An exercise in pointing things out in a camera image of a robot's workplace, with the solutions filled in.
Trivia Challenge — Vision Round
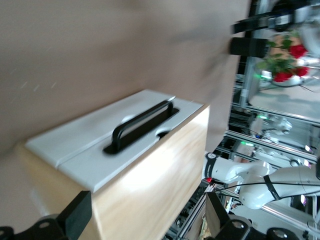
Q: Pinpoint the black metal drawer handle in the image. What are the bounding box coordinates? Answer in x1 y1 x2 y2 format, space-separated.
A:
111 99 175 152

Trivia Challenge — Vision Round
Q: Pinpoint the red rose bouquet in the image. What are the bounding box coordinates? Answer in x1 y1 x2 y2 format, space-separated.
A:
255 29 312 88

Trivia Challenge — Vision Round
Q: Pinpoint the aluminium frame profile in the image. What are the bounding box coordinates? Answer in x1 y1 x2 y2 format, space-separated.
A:
241 56 261 107

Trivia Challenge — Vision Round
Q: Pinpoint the black cylinder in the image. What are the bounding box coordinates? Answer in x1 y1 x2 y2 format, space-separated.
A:
229 36 270 58

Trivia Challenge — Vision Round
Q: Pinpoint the plain white-front drawer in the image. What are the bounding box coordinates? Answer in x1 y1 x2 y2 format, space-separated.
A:
25 89 176 169

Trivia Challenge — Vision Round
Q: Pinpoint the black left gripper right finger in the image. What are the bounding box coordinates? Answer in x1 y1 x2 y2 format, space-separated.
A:
205 192 253 240

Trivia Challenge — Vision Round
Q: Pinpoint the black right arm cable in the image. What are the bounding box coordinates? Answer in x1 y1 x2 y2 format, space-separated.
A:
216 181 320 199

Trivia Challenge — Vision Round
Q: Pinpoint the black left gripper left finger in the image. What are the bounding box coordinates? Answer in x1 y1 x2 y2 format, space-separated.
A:
26 191 93 240

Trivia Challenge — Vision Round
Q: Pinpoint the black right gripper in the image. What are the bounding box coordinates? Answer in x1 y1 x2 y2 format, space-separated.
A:
230 8 296 35

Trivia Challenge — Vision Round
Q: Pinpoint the brown paper table cover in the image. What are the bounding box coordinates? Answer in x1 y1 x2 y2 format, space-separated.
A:
0 0 253 240

